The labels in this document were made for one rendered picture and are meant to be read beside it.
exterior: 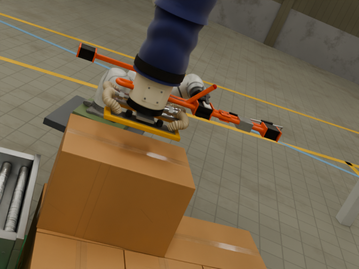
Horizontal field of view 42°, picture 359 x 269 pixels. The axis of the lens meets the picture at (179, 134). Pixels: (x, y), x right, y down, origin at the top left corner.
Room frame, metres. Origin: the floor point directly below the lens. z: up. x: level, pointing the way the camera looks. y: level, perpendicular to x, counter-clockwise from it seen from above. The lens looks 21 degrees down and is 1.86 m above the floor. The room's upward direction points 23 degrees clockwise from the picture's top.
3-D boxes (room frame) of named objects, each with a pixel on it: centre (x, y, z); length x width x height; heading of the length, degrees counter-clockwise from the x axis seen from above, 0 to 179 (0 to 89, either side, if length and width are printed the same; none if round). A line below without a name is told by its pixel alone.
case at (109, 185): (1.96, 0.18, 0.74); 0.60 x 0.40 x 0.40; 106
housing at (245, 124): (2.09, -0.25, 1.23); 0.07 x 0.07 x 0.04; 17
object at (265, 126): (2.12, -0.39, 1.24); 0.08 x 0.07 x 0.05; 107
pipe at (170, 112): (1.95, 0.19, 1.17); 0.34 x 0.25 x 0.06; 107
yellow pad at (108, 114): (1.86, 0.16, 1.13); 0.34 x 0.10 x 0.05; 107
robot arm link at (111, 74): (2.57, 0.46, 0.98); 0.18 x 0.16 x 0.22; 148
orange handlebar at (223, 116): (2.12, 0.04, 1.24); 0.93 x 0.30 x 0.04; 107
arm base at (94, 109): (2.55, 0.48, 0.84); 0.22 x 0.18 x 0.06; 95
